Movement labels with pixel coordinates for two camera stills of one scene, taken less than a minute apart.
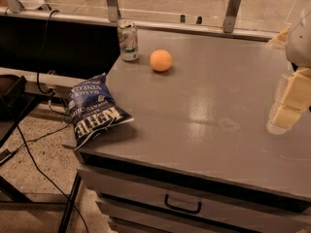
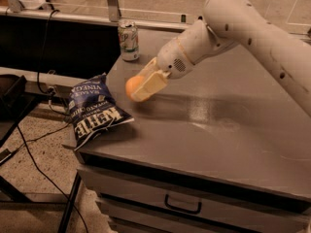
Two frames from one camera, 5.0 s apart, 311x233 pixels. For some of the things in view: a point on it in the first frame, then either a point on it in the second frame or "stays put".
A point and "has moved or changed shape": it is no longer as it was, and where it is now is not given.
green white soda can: [128, 40] stays put
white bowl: [31, 3] stays put
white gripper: [299, 46] → [171, 59]
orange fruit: [160, 60] has moved or changed shape
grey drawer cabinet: [199, 156] stays put
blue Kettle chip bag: [92, 110] stays put
